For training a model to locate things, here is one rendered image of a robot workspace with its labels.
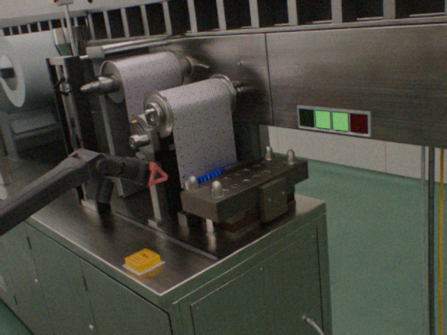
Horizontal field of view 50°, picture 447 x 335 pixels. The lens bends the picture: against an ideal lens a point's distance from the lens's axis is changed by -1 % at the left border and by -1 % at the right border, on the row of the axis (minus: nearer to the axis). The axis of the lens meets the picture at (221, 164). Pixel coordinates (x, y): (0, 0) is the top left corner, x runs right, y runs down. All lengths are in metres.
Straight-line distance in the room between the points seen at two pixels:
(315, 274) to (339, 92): 0.61
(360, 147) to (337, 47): 2.97
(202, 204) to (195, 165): 0.18
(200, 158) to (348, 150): 2.98
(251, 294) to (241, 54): 0.76
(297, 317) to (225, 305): 0.35
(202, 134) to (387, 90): 0.56
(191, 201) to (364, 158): 3.05
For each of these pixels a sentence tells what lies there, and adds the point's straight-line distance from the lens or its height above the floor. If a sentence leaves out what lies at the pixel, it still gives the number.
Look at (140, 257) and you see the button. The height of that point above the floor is 0.92.
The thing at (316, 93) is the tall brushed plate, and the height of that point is 1.26.
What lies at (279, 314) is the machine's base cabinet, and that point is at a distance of 1.56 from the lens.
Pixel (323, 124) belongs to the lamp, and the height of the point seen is 1.17.
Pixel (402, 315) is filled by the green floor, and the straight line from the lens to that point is 2.62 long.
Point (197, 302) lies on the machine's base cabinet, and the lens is 1.29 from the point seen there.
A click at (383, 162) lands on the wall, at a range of 4.23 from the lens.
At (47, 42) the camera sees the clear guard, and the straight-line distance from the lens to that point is 2.36.
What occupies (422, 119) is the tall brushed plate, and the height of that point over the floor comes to 1.21.
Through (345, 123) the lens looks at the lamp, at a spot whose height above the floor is 1.18.
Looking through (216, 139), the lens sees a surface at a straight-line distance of 1.54.
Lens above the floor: 1.53
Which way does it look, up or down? 18 degrees down
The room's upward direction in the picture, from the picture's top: 7 degrees counter-clockwise
